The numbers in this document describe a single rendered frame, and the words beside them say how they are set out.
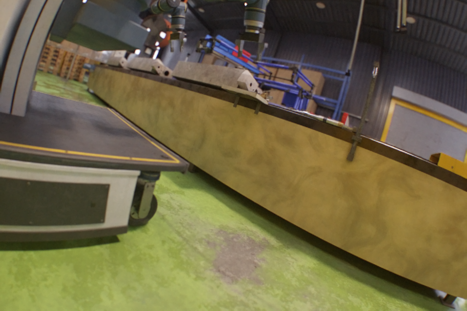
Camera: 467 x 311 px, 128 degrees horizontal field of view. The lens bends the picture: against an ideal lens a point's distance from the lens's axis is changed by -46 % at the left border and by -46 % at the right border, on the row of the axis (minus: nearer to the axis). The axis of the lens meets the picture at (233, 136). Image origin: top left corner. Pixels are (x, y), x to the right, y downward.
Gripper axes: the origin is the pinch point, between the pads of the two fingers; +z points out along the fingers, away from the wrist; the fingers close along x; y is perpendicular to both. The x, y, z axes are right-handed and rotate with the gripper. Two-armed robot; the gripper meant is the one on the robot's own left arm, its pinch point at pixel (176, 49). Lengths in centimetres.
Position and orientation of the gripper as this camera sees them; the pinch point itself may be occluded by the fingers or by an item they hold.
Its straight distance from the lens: 169.8
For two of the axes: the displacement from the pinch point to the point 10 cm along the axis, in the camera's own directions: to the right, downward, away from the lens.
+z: -0.5, 9.2, 3.9
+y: 6.4, -2.6, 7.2
